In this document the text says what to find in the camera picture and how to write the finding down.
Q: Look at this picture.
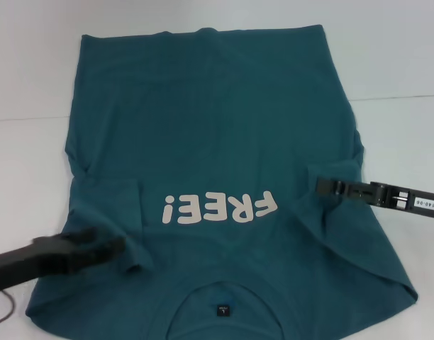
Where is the left arm cable with connector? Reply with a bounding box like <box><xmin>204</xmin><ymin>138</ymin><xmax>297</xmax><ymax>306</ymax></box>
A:
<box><xmin>0</xmin><ymin>289</ymin><xmax>16</xmax><ymax>326</ymax></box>

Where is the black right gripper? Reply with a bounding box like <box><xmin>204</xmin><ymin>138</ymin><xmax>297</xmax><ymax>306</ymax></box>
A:
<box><xmin>315</xmin><ymin>177</ymin><xmax>434</xmax><ymax>221</ymax></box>

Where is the teal t-shirt with FREE print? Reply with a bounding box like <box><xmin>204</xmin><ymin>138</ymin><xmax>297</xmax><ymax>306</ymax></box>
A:
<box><xmin>25</xmin><ymin>24</ymin><xmax>419</xmax><ymax>340</ymax></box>

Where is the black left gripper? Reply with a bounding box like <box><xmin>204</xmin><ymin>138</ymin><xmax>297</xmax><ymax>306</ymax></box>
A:
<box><xmin>0</xmin><ymin>225</ymin><xmax>126</xmax><ymax>294</ymax></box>

